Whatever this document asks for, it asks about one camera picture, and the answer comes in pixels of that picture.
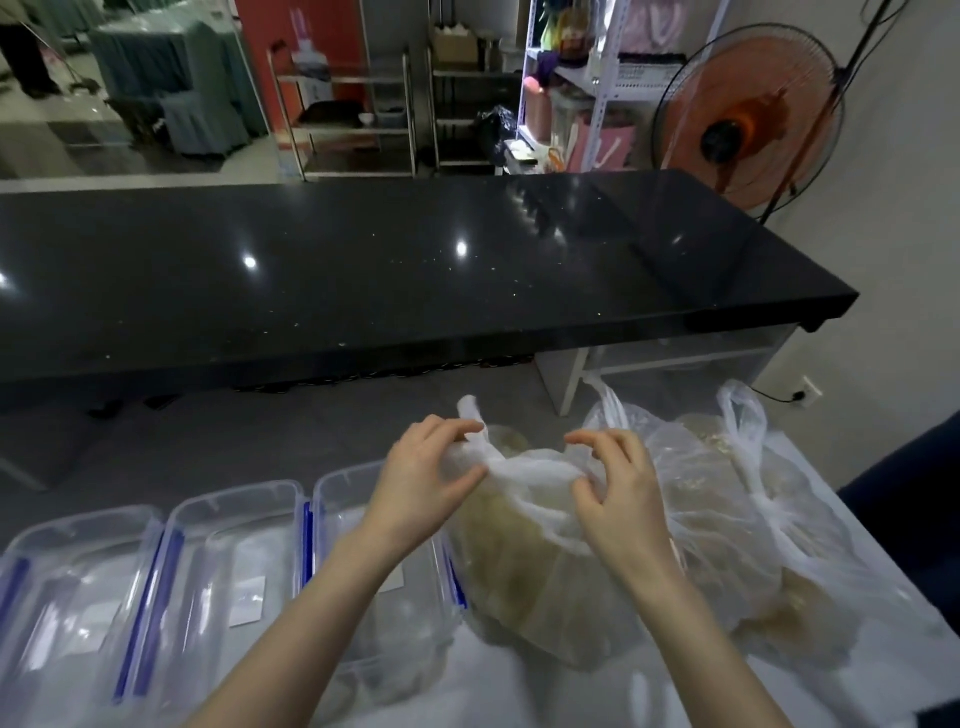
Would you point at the person's right middle finger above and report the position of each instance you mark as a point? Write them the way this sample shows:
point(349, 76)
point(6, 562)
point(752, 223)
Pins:
point(634, 446)

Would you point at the cardboard box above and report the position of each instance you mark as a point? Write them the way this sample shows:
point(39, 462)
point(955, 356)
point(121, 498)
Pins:
point(454, 46)

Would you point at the pink paper bag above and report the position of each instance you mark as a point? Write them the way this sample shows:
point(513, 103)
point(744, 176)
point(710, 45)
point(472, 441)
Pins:
point(600, 146)

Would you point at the black stone counter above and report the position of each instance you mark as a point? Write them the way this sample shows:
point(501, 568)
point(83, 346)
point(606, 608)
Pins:
point(360, 277)

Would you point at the person's right hand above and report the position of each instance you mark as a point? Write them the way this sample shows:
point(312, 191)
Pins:
point(630, 517)

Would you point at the person's left thumb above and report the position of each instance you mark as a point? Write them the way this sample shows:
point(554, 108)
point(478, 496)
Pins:
point(466, 481)

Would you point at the white metal shelf rack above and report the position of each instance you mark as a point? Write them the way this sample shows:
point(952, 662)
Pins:
point(600, 82)

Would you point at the white plastic basket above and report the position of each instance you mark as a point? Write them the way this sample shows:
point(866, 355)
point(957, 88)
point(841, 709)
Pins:
point(649, 79)

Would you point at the steel shelf rack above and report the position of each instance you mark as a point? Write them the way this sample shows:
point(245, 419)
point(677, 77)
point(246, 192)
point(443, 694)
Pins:
point(345, 120)

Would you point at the dark blue seat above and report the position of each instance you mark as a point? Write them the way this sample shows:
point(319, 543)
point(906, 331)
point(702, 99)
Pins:
point(911, 517)

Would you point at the person's right thumb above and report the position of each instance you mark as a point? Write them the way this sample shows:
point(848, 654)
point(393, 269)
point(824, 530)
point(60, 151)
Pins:
point(586, 501)

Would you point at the person's right forearm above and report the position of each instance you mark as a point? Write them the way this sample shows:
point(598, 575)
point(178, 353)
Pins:
point(697, 652)

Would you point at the person's left hand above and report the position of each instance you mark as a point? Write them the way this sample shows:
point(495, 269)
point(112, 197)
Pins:
point(409, 495)

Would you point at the dark metal shelf rack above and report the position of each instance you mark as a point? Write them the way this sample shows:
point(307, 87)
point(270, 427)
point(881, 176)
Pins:
point(461, 112)

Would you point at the orange standing fan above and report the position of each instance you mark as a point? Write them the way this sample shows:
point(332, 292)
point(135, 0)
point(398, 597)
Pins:
point(750, 112)

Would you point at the black plastic bag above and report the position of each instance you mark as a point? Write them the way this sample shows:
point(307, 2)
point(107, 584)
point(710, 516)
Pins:
point(496, 133)

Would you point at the clear container with blue clips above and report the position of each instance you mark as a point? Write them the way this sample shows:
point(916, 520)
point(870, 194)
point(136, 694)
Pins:
point(217, 585)
point(67, 607)
point(390, 630)

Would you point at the white wall socket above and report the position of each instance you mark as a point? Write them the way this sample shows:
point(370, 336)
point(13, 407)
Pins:
point(808, 391)

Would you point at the clear plastic bag of food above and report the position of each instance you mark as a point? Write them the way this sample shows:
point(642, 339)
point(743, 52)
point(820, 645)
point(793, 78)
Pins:
point(532, 547)
point(712, 510)
point(802, 570)

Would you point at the table with teal cloth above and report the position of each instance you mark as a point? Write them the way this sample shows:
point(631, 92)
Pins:
point(187, 82)

